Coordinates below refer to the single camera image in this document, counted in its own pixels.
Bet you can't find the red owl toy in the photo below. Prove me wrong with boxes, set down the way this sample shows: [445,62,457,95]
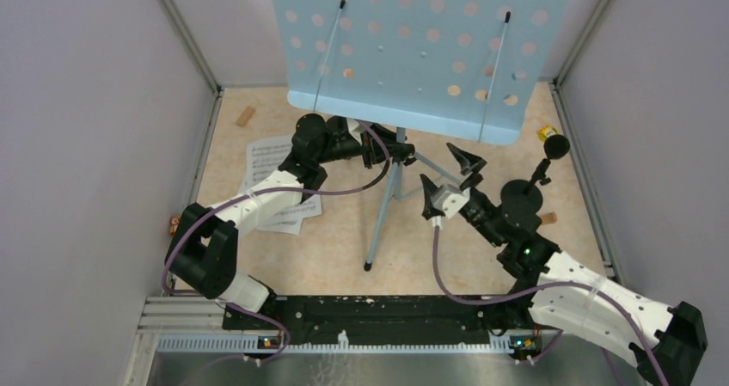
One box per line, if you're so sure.
[168,216,180,236]

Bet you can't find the black microphone on stand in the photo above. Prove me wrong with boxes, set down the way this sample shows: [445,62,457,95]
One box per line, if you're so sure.
[500,134,571,212]

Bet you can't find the wooden block far left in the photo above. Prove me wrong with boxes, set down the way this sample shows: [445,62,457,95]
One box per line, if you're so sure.
[236,106,256,127]

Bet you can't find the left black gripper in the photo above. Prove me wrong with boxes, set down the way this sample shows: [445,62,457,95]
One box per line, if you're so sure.
[315,120,407,168]

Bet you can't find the yellow black small toy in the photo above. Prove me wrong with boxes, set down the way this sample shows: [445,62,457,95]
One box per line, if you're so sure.
[537,126,559,143]

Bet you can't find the sheet music page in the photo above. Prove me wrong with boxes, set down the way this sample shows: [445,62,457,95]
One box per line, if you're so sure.
[246,136,323,220]
[236,144,323,236]

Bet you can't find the colourful wooden toy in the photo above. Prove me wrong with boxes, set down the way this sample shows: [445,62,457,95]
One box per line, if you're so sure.
[512,70,528,82]

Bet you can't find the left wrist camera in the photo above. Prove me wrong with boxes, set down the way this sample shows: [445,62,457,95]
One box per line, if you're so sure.
[346,118,371,144]

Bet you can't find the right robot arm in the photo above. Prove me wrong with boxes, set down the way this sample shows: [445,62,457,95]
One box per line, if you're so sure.
[421,135,708,385]

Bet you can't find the light blue music stand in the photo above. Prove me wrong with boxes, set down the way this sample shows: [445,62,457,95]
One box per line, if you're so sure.
[266,0,581,273]

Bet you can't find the wooden block by stand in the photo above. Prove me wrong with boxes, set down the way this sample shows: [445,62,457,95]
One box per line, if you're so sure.
[539,211,558,225]

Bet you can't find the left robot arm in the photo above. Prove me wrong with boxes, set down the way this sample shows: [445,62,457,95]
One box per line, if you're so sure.
[162,113,415,329]

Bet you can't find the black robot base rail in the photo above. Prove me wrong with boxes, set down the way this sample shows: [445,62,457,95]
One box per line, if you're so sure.
[222,295,557,361]

